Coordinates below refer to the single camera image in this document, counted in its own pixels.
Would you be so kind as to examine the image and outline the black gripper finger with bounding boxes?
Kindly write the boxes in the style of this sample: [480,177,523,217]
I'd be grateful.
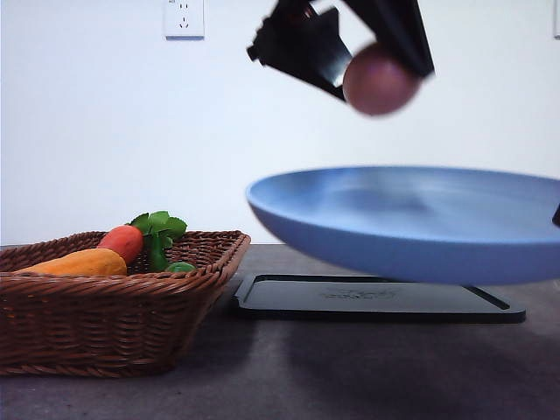
[552,202,560,228]
[247,0,352,101]
[344,0,436,79]

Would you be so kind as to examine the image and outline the brown egg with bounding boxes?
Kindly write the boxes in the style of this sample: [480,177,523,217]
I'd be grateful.
[343,42,421,116]

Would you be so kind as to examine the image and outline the blue round plate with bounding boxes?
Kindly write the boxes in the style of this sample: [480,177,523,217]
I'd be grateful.
[245,165,560,284]

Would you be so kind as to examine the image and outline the brown wicker basket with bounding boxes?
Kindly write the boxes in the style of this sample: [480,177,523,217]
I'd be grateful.
[0,230,251,378]

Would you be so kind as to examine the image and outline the black rectangular tray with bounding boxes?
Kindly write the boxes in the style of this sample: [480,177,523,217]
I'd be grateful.
[235,275,526,325]

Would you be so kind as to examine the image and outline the green toy leafy vegetable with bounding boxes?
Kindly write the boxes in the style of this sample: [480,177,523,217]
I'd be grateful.
[128,211,187,270]

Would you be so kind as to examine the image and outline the small green toy fruit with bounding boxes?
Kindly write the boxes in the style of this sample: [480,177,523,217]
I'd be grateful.
[166,262,197,273]

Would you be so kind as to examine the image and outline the orange toy carrot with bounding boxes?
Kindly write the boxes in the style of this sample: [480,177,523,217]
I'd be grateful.
[97,225,144,264]

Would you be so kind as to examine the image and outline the yellow toy vegetable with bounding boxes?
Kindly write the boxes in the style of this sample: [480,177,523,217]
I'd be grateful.
[13,248,128,276]

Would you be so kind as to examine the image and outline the white wall power outlet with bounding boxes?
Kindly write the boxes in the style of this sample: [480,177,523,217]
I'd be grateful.
[164,0,205,41]

